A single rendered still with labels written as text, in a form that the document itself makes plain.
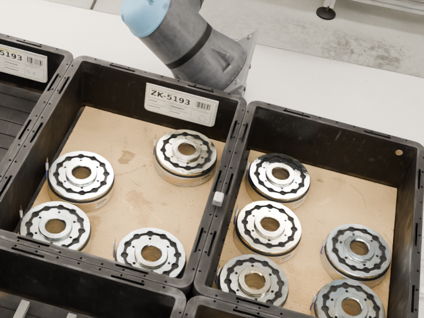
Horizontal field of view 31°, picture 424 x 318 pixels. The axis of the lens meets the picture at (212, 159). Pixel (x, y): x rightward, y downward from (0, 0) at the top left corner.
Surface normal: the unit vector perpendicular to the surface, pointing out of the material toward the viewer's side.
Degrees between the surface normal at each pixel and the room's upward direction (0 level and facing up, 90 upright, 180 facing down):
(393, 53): 0
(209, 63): 49
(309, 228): 0
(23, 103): 0
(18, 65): 90
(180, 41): 67
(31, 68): 90
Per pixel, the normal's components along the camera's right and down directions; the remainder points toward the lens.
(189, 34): 0.46, 0.14
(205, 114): -0.22, 0.69
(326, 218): 0.14, -0.68
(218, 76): 0.08, 0.13
